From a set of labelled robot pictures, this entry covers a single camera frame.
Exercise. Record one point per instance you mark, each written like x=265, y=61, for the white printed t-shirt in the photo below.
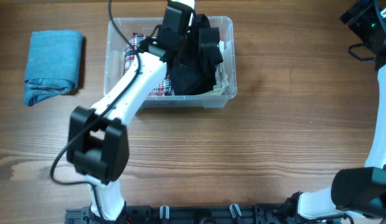
x=221, y=75

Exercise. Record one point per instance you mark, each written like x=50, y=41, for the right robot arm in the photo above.
x=356, y=192

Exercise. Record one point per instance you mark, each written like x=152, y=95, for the black garment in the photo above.
x=196, y=73

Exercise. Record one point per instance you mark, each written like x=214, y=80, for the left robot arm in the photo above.
x=98, y=143

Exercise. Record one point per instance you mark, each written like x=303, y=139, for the clear plastic storage container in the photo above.
x=144, y=25

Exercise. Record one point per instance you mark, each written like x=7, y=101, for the cream cloth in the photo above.
x=213, y=93

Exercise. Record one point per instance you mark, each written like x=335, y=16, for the plaid shirt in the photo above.
x=162, y=89

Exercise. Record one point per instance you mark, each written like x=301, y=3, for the blue jeans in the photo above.
x=53, y=64

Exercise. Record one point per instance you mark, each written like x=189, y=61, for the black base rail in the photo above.
x=255, y=214

